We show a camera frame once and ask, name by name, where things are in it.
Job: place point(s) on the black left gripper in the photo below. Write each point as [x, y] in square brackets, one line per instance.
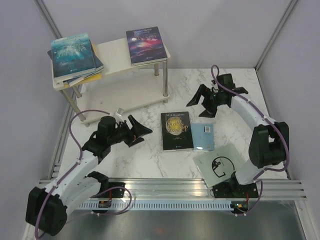
[138, 130]

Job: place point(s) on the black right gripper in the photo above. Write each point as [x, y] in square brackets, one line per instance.
[210, 111]

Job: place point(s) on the light blue thin booklet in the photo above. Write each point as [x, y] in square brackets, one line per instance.
[203, 136]

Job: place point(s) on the black gold emblem book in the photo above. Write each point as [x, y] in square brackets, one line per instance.
[176, 131]

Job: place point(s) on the white book black circle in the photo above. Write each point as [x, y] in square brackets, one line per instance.
[218, 165]

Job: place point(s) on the yellow Little Prince book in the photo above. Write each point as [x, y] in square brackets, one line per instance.
[99, 66]

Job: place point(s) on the purple galaxy cover book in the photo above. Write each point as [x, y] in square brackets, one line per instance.
[146, 46]

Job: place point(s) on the navy blue hardcover book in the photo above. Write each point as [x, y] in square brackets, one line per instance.
[60, 84]

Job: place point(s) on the teal ocean cover book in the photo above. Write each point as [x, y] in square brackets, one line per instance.
[72, 57]

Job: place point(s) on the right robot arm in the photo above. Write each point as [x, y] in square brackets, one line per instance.
[269, 144]

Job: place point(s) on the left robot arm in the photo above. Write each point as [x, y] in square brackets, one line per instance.
[48, 208]

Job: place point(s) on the white two-tier shelf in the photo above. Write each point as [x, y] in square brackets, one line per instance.
[125, 94]

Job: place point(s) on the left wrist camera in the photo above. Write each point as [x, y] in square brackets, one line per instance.
[119, 113]

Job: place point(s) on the aluminium frame rail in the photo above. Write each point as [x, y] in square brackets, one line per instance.
[196, 189]

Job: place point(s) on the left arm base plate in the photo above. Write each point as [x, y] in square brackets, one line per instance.
[114, 193]

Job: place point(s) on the white slotted cable duct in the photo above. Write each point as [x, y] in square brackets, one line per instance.
[158, 205]

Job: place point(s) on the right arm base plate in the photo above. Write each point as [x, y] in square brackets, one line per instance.
[224, 190]

